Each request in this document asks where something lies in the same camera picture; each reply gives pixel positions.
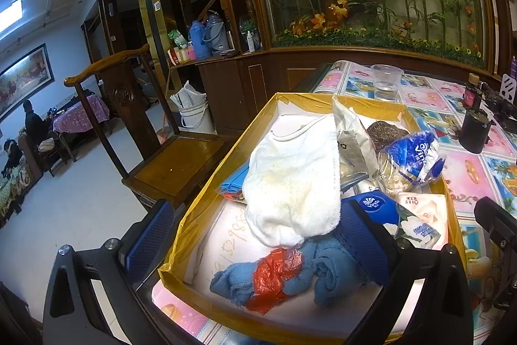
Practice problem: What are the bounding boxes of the grey thermos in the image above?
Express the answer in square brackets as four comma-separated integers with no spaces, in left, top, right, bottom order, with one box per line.
[202,11,231,57]

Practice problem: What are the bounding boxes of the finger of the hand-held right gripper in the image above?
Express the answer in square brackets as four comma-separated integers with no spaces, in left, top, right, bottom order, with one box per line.
[473,196,517,245]
[491,248,517,311]

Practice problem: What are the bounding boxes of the blue white bag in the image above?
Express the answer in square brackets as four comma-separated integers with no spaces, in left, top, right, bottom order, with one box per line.
[377,130,447,197]

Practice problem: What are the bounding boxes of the black camera gear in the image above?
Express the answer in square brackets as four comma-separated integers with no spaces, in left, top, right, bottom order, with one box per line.
[482,86,517,120]

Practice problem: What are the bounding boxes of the wooden sideboard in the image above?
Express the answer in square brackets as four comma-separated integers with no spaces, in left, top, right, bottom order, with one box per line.
[167,48,498,136]

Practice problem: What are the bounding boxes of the foam box with yellow tape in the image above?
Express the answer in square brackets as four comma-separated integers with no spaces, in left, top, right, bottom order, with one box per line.
[157,92,468,344]

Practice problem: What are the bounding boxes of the green packet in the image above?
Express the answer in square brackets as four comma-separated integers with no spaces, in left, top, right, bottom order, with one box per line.
[167,29,189,49]

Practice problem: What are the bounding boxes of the black round container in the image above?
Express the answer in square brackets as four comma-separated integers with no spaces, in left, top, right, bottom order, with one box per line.
[460,108,493,155]

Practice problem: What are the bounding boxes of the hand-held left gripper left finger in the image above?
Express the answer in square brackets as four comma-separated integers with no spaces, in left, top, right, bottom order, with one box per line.
[42,199,176,345]

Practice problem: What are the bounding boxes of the white bucket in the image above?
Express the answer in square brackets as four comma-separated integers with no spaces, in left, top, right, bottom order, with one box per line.
[170,80,215,135]

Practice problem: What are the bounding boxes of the blue white tissue packet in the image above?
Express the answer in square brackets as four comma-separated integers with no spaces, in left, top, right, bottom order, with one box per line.
[346,194,442,251]

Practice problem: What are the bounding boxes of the grey phone stand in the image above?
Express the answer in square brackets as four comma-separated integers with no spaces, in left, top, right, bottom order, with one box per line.
[500,73,517,100]

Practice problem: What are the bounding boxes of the brown floral pouch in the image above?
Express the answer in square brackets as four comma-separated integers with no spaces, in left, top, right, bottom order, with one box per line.
[365,121,411,152]

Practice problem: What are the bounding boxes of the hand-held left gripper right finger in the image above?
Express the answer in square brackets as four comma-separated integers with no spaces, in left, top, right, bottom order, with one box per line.
[333,203,474,345]

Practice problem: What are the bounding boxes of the blue towel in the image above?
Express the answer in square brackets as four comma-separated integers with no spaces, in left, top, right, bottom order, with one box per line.
[209,258,283,307]
[301,238,368,309]

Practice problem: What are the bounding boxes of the clear plastic cup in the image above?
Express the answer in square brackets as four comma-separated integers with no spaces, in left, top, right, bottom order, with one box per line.
[369,64,405,102]

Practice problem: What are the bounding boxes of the wooden chair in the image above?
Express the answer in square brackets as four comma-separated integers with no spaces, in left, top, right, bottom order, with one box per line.
[64,44,237,209]

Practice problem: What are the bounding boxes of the white towel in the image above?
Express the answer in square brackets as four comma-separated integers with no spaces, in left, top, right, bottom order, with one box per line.
[241,114,344,249]

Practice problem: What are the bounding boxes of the framed wall painting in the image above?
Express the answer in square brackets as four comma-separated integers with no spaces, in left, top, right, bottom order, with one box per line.
[0,43,55,124]

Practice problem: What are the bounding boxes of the white packet with red label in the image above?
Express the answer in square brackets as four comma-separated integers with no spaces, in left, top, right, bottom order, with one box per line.
[398,191,450,249]

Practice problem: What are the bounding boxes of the pink boxes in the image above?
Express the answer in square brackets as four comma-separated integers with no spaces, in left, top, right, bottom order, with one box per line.
[167,46,197,65]

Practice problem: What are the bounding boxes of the blue thermos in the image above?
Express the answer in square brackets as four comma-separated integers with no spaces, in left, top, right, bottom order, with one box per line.
[189,21,211,60]

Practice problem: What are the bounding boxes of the dark bottle with cork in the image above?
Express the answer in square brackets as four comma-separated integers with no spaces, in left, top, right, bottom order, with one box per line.
[462,73,484,108]

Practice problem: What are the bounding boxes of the gold trimmed display cabinet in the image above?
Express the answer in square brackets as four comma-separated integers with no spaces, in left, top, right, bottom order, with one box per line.
[130,0,195,100]

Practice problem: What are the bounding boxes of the table with purple cloth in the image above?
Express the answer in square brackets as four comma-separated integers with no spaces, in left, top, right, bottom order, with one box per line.
[52,94,112,162]

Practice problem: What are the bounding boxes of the red plastic bag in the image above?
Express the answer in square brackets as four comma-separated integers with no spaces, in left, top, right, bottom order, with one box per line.
[246,248,304,316]

